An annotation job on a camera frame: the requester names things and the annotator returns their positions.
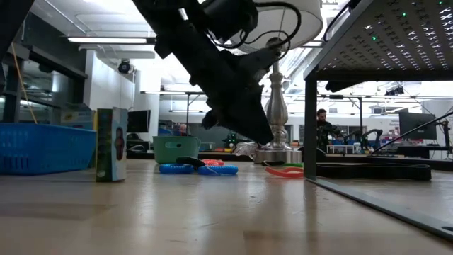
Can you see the grey perforated metal stand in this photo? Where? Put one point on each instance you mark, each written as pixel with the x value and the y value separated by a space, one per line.
pixel 389 42

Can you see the orange coil wristband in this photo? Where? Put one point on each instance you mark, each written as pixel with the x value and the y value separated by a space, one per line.
pixel 214 162

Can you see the blue perforated plastic basket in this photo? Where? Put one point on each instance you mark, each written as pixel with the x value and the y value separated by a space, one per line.
pixel 46 152

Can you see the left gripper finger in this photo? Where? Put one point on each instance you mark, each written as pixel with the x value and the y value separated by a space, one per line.
pixel 247 122

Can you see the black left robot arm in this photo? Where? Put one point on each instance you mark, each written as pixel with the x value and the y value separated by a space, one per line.
pixel 177 32

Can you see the black coil wristband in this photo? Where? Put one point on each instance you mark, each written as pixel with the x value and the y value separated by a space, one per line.
pixel 272 163
pixel 189 161

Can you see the silver table lamp white shade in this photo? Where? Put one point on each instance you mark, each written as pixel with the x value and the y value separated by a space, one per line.
pixel 277 106

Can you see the person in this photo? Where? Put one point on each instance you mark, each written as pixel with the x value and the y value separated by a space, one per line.
pixel 182 129
pixel 323 131

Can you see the black ceiling camera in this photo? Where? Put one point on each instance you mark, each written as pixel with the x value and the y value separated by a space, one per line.
pixel 124 66

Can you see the black aluminium table frame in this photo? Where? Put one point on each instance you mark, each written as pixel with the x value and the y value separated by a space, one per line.
pixel 439 163

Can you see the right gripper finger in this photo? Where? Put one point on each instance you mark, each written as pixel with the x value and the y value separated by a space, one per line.
pixel 345 85

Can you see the orange-red rubber band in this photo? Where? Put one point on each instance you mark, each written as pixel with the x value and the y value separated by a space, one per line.
pixel 279 173

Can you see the green yellow crayon box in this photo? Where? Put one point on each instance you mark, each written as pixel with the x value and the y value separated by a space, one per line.
pixel 76 117
pixel 111 148

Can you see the small turquoise plastic bin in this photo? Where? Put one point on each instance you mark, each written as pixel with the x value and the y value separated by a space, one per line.
pixel 177 152

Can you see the long ceiling light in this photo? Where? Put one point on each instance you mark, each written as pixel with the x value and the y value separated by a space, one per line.
pixel 106 40

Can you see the black computer monitor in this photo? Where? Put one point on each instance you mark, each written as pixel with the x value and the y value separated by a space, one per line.
pixel 417 125
pixel 138 121

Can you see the blue coil wristband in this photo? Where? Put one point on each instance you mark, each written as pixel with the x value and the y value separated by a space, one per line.
pixel 219 170
pixel 175 169

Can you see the green rubber band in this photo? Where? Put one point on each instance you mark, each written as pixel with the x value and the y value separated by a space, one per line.
pixel 293 165

